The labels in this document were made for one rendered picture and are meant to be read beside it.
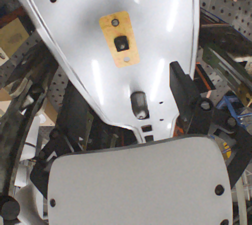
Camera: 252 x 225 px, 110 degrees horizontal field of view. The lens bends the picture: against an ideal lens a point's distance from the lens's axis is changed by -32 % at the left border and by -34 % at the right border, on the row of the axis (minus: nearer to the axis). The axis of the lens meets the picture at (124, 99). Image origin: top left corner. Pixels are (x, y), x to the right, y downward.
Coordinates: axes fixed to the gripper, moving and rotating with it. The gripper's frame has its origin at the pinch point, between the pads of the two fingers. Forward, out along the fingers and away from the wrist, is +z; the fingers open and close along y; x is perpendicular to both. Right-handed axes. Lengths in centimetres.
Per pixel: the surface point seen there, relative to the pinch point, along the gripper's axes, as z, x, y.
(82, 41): 9.2, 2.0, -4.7
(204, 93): 10.0, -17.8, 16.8
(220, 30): 13.3, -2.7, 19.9
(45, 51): 11.9, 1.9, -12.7
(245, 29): 38, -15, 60
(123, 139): 20, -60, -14
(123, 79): 9.2, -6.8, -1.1
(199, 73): 16.2, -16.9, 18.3
